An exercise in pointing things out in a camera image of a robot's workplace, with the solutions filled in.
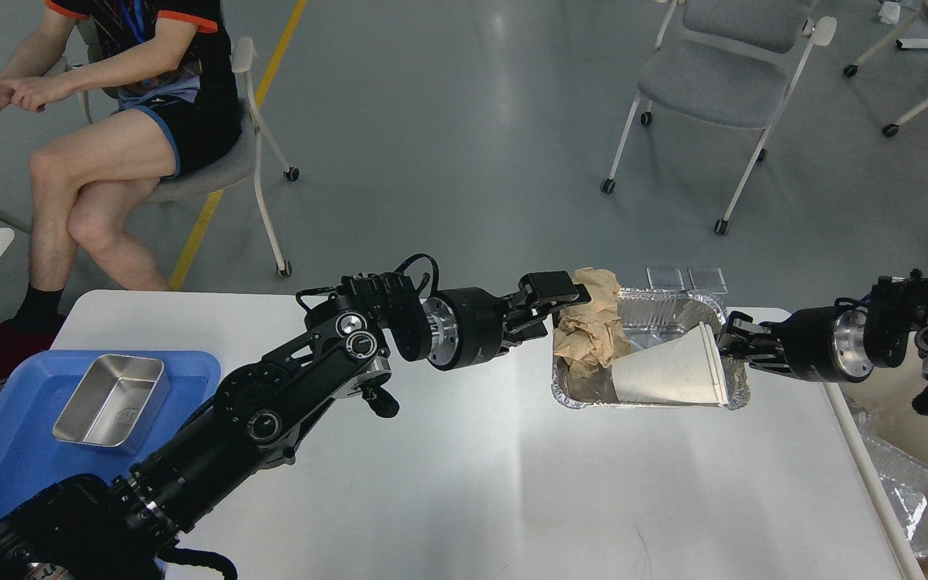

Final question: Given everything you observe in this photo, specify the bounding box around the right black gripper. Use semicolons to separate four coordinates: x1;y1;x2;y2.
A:
719;305;874;384

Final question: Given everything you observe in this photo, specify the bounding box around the white chair under person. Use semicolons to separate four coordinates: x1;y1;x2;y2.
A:
65;16;300;278

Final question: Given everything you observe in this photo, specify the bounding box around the grey chair white frame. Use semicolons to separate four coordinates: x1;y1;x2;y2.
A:
599;1;839;235

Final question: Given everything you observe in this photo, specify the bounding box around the white plastic bin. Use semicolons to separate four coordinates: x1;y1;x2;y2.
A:
824;366;928;579

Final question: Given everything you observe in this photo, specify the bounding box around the aluminium foil tray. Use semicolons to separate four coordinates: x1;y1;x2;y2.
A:
551;288;751;410

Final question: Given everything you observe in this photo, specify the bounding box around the seated person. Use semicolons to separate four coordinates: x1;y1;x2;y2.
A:
0;1;242;382

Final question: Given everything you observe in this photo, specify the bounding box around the blue plastic tray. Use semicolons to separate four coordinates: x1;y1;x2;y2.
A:
0;350;221;519

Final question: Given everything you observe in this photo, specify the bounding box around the foil tray in bin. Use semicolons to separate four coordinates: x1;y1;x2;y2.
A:
843;396;928;559

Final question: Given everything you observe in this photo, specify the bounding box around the brown paper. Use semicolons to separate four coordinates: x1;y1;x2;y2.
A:
553;267;634;379

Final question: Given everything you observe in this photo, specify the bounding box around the white paper cup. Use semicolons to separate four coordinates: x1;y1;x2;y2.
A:
611;323;730;405

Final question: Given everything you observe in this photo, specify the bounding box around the stainless steel rectangular tray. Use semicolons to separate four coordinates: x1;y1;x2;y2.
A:
52;354;171;454

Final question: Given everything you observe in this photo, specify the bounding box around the floor outlet plate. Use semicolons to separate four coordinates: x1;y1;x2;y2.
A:
645;267;686;292
686;267;729;295

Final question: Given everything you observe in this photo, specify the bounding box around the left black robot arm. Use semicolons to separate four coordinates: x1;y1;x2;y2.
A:
0;255;590;579

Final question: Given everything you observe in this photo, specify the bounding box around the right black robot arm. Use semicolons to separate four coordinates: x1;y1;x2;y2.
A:
717;269;928;416

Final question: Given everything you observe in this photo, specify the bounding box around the right floor outlet plate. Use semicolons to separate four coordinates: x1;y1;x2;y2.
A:
686;267;729;295

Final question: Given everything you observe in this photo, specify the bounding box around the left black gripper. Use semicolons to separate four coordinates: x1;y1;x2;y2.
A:
422;271;592;371

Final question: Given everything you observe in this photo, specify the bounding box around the left floor outlet plate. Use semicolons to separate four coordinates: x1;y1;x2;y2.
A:
645;267;686;292

